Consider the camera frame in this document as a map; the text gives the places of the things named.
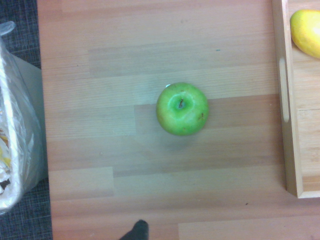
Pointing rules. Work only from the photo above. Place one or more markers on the wooden serving tray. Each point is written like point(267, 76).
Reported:
point(291, 140)

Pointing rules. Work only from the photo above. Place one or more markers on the yellow mango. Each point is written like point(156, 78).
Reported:
point(306, 32)

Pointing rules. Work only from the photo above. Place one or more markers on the clear plastic bin liner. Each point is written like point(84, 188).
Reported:
point(22, 140)

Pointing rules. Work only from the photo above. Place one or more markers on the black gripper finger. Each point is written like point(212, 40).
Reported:
point(138, 231)

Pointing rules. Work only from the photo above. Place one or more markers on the green apple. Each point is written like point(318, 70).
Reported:
point(182, 117)

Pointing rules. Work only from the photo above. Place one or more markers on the brown wooden coffee table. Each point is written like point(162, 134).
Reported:
point(150, 175)

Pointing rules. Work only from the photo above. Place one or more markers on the white plastic trash bin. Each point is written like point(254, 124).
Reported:
point(15, 105)

